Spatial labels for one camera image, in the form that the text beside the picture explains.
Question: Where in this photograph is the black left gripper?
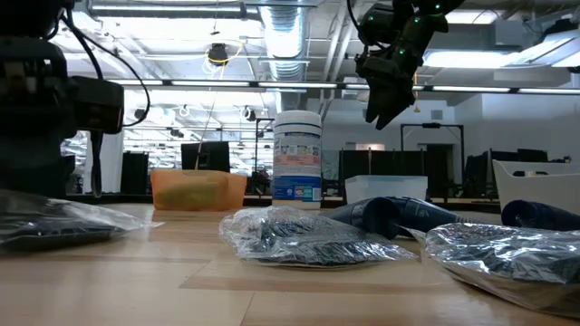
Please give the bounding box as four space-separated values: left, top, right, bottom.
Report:
0 36 77 197

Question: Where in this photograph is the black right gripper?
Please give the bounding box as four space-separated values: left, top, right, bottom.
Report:
353 30 428 131

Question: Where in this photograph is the black pad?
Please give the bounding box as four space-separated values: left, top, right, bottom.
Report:
0 188 164 253
217 206 421 269
423 221 580 318

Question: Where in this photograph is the clear plastic bin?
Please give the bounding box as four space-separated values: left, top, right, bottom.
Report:
344 175 429 205

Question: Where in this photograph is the green travel bottle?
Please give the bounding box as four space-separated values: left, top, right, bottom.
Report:
156 180 223 208

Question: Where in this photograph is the dark blue cloth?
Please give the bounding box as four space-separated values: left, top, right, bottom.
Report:
500 199 580 233

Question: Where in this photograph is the black partition screen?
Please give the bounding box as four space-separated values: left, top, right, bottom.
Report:
338 149 454 198

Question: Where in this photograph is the white pillar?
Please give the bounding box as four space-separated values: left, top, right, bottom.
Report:
83 130 124 195

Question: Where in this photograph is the long ceiling light strip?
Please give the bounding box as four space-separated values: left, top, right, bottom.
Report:
108 79 580 95

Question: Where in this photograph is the black background cabinet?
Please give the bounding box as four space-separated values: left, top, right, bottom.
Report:
120 151 150 195

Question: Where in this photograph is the ceiling light panel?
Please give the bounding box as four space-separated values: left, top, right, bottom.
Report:
423 31 580 69

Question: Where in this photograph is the white wipes canister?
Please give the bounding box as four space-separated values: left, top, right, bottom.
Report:
272 110 323 211

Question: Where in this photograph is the black background monitor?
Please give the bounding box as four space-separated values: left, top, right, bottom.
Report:
180 140 231 173

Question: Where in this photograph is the white plastic bin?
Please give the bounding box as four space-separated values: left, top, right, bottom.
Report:
492 158 580 223

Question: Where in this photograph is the orange translucent plastic bin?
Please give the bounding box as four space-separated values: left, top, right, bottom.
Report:
150 168 248 212

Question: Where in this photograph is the black ceiling device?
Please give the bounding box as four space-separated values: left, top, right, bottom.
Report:
207 42 230 68

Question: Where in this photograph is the black metal stand frame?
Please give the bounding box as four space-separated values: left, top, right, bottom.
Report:
400 121 466 198

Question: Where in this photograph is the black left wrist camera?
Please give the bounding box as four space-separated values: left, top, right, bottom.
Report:
67 75 126 136

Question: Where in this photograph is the silver ventilation duct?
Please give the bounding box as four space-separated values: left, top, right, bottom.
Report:
257 0 312 114

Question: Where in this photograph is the black left camera cable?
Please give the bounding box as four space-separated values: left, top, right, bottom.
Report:
61 8 152 199

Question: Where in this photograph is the yellow ceiling cable loop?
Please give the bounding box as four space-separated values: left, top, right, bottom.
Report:
204 39 247 65

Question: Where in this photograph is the black aluminium table frame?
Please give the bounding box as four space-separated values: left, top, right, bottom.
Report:
65 193 502 214

